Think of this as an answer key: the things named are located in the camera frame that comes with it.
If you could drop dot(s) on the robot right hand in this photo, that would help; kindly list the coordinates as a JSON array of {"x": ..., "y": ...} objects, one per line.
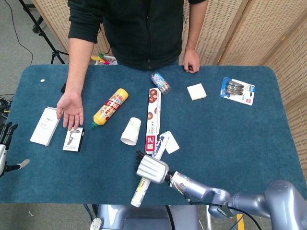
[{"x": 152, "y": 169}]

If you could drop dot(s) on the person's right hand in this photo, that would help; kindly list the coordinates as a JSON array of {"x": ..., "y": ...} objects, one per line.
[{"x": 72, "y": 107}]

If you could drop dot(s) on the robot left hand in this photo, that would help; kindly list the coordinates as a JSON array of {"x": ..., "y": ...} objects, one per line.
[{"x": 7, "y": 134}]

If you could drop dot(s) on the person's left hand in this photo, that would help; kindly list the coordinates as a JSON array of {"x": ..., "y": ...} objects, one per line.
[{"x": 192, "y": 60}]

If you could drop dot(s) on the person's left forearm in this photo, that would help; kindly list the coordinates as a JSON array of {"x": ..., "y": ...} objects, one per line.
[{"x": 195, "y": 26}]

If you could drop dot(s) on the person's right forearm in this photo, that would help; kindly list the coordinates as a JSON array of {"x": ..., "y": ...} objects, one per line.
[{"x": 78, "y": 64}]

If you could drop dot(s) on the person's black jacket torso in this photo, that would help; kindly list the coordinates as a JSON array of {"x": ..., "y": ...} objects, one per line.
[{"x": 144, "y": 31}]

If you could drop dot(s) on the white plastic card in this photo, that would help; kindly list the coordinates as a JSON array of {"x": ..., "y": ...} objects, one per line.
[{"x": 173, "y": 145}]

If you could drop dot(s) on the pale yellow sticky note pad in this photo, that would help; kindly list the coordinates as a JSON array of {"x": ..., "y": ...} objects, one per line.
[{"x": 196, "y": 91}]

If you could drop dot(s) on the black white tool box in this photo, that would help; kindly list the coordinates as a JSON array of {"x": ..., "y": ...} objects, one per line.
[{"x": 72, "y": 140}]

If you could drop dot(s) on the flat white cardboard box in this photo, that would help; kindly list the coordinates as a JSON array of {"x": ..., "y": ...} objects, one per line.
[{"x": 44, "y": 127}]

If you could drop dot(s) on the yellow squeeze bottle green cap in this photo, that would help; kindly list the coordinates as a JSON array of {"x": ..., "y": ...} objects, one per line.
[{"x": 110, "y": 107}]

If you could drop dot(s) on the clear plastic snack jar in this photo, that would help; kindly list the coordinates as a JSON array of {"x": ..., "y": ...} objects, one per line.
[{"x": 160, "y": 82}]

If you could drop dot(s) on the white paper cup stack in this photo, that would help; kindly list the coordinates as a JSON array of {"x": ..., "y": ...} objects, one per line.
[{"x": 131, "y": 131}]

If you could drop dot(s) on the grey robot torso base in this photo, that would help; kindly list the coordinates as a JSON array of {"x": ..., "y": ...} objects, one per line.
[{"x": 144, "y": 218}]

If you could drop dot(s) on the long red white paper box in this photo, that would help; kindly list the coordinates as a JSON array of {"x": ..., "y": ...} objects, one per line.
[{"x": 152, "y": 115}]

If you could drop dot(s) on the binder clips blister pack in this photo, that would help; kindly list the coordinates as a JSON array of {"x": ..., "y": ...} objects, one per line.
[{"x": 236, "y": 91}]

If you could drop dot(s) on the colourful feather toys basket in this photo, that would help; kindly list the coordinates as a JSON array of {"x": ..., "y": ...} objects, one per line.
[{"x": 103, "y": 60}]

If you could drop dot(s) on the blue table cloth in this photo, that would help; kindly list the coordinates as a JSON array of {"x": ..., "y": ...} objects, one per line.
[{"x": 216, "y": 143}]

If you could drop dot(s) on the black tripod stand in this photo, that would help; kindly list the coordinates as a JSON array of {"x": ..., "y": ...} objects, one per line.
[{"x": 43, "y": 33}]

